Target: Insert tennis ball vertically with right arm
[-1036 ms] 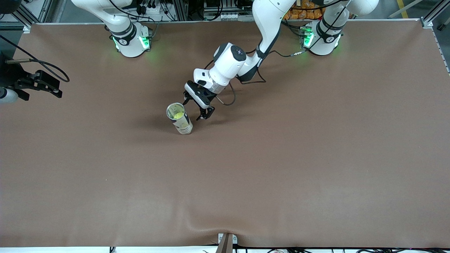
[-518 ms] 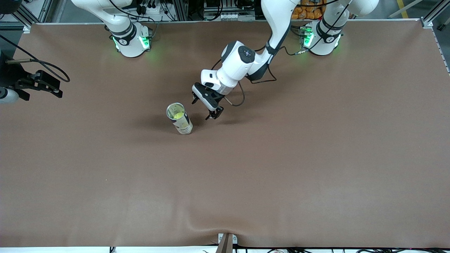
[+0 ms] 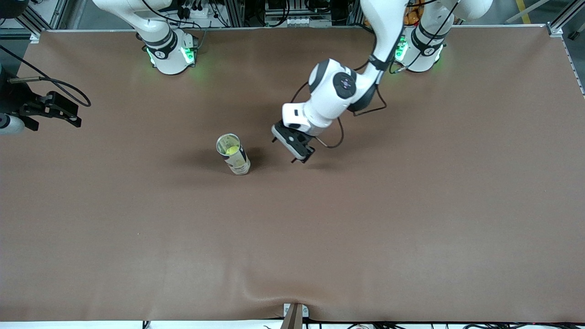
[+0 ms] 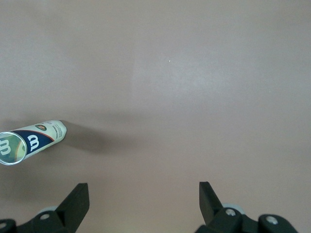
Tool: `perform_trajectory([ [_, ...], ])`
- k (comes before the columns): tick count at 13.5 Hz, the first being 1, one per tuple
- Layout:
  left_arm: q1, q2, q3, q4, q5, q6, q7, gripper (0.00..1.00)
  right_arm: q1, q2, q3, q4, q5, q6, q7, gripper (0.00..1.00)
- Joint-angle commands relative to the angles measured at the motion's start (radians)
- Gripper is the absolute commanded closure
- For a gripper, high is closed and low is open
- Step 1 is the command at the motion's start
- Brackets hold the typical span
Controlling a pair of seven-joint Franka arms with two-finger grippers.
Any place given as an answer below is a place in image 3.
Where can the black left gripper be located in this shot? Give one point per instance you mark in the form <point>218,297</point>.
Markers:
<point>308,156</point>

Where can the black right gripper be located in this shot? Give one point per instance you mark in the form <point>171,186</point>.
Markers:
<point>18,94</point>

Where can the blue white tennis ball can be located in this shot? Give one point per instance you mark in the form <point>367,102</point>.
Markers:
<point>240,167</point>

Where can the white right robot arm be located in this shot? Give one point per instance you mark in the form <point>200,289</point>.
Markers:
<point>169,59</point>

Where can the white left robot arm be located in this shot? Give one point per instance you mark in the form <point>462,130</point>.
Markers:
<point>338,87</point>

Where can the brown table mat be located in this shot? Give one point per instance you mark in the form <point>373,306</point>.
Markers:
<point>292,228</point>

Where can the white terminal strip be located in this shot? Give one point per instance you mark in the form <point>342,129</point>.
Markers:
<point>301,21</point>

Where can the white power strip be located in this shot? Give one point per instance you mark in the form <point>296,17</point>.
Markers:
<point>201,11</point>

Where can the orange packaged goods pile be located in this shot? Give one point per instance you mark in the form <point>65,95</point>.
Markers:
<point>412,17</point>

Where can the aluminium frame profile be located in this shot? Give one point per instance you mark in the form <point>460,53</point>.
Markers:
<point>555,29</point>
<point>35,37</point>

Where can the aluminium frame post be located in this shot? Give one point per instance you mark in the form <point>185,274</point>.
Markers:
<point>235,13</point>
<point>354,11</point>

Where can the grey metal clamp bracket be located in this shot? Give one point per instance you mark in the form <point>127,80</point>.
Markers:
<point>295,315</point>

